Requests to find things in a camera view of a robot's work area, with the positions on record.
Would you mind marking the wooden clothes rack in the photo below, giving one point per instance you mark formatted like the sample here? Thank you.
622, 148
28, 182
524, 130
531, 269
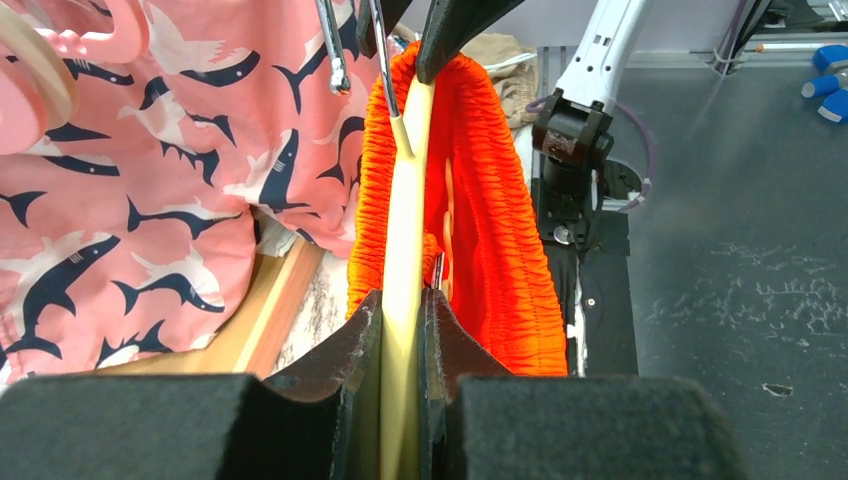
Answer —
254, 336

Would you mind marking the beige garment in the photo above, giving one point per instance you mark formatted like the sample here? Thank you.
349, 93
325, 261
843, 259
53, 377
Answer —
493, 77

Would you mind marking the cream hanger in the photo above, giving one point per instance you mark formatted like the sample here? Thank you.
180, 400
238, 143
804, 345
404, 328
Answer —
53, 81

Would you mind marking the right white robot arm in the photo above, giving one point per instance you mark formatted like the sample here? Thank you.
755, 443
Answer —
571, 132

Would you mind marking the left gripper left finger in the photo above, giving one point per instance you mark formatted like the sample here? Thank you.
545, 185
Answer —
315, 419

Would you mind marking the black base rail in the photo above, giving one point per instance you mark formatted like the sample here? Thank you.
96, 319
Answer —
592, 278

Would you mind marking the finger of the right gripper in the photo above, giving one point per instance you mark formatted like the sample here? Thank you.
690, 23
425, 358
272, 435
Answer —
449, 26
389, 12

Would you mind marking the aluminium frame rail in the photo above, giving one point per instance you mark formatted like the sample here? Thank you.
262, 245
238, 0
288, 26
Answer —
771, 27

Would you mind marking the yellow hanger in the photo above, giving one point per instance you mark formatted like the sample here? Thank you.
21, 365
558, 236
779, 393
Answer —
383, 418

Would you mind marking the orange shorts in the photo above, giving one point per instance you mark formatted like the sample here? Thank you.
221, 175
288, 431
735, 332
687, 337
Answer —
479, 213

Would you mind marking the blue white tool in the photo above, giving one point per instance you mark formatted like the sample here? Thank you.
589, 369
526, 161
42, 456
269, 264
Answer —
830, 86

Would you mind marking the pink shark print shorts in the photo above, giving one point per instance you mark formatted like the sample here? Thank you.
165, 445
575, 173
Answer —
130, 230

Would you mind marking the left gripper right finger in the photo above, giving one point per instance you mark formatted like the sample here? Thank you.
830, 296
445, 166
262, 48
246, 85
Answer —
479, 421

